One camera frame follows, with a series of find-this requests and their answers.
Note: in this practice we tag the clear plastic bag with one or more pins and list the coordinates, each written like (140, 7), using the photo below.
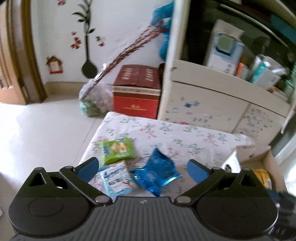
(99, 97)

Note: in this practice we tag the green carton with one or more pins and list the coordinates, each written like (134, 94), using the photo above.
(291, 83)

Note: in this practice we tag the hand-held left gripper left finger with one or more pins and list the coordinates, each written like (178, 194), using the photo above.
(89, 168)

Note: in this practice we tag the bundle of red sticks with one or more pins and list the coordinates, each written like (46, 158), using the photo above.
(129, 49)

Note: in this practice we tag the wooden door frame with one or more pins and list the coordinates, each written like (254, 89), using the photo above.
(34, 69)

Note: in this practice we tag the red house wall sticker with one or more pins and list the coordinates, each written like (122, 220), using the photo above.
(54, 65)

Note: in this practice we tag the white cabinet with stickers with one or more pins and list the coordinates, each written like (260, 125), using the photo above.
(203, 92)

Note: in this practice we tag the green snack packet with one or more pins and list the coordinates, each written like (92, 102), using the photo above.
(118, 149)

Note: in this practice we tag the white and blue carton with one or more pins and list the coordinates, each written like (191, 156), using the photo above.
(222, 58)

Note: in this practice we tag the plant wall sticker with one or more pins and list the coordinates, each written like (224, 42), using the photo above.
(89, 68)

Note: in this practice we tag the teal and white carton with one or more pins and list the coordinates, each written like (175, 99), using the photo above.
(266, 76)

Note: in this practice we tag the blue plastic bag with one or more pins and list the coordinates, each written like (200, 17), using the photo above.
(161, 11)

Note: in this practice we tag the large gold snack packet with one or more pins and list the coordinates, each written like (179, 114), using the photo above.
(261, 175)

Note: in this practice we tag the cardboard box with white label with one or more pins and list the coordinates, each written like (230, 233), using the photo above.
(275, 171)

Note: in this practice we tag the red flower wall sticker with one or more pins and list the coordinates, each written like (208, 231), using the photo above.
(76, 42)

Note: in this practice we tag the wooden door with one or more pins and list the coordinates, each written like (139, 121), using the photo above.
(11, 92)

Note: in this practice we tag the white and blue snack packet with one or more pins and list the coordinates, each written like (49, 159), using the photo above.
(115, 178)

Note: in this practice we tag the small flower wall sticker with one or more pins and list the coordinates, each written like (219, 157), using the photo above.
(101, 41)

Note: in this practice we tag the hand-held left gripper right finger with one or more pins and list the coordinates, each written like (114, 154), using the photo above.
(196, 171)

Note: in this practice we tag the red cardboard box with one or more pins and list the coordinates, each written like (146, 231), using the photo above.
(136, 102)

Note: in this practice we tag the small orange box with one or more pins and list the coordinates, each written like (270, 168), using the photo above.
(241, 69)

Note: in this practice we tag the floral tablecloth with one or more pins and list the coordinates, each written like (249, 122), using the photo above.
(185, 139)

